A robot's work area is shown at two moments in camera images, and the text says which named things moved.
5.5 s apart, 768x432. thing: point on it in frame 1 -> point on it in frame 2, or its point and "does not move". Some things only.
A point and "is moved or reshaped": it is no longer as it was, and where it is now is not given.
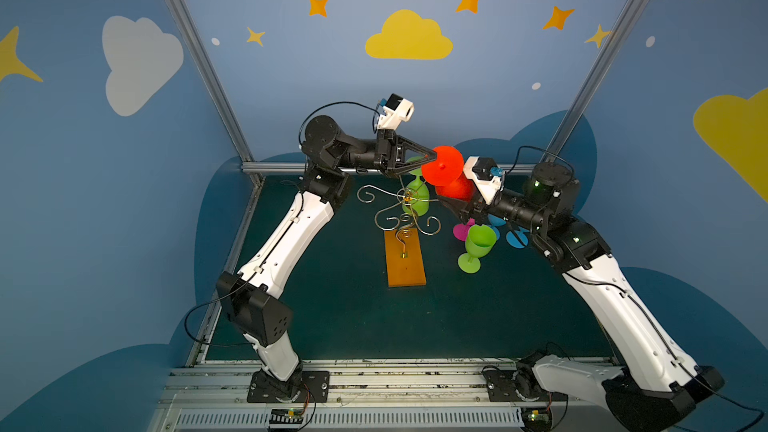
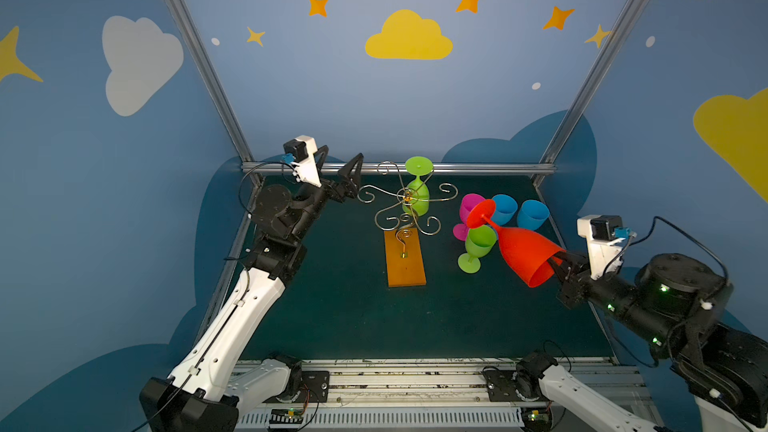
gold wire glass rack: x=401 y=215 does not move
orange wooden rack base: x=405 y=266 does not move
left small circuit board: x=286 y=416 does not move
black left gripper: x=385 y=153 -> x=330 y=186
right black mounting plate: x=500 y=384 does not move
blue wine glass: x=515 y=241 is moved or reshaped
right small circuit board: x=536 y=418 does not move
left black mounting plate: x=314 y=388 does not move
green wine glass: x=479 y=242 does not move
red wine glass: x=447 y=173 -> x=526 y=252
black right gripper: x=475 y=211 -> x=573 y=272
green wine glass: x=415 y=200 does not move
